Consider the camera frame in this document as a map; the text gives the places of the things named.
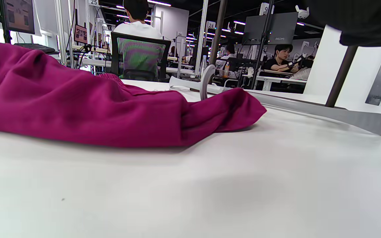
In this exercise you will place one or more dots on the person's left hand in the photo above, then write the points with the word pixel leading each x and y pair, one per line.
pixel 365 19

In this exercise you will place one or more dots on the grey plastic hanger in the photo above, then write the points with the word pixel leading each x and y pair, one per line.
pixel 342 117

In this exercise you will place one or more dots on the magenta shorts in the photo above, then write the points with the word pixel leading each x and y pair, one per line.
pixel 78 105

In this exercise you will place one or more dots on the grey monitor back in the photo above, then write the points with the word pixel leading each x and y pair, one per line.
pixel 270 28

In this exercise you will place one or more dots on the white number sign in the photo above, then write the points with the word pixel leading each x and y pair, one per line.
pixel 94 2
pixel 266 9
pixel 210 25

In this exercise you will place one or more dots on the black tripod stand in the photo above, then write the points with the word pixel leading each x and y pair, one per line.
pixel 264 36

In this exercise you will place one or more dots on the white desk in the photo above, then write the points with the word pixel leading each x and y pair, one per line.
pixel 279 79

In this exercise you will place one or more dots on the orange drink bottle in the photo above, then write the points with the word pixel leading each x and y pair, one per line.
pixel 226 71

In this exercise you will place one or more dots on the black mesh office chair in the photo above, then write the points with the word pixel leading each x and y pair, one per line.
pixel 113 56

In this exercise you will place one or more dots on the small black monitor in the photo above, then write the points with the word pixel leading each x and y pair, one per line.
pixel 80 34

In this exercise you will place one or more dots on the black keyboard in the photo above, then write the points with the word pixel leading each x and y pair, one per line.
pixel 35 48

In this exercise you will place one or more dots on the black computer monitor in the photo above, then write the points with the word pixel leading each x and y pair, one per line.
pixel 18 15

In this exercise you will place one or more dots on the white security camera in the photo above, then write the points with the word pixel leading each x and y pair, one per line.
pixel 302 13

